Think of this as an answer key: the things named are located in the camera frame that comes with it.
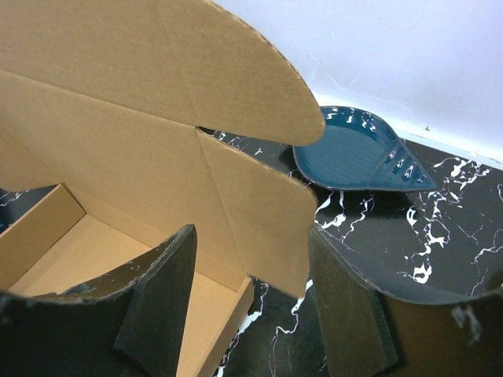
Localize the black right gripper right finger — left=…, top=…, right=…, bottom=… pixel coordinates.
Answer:
left=308, top=226, right=502, bottom=376

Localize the dark blue leaf dish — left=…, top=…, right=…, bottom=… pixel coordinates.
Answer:
left=292, top=106, right=437, bottom=192

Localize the brown cardboard box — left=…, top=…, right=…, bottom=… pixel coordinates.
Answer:
left=1, top=1, right=325, bottom=376

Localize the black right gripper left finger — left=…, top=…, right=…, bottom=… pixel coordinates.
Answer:
left=1, top=224, right=196, bottom=376

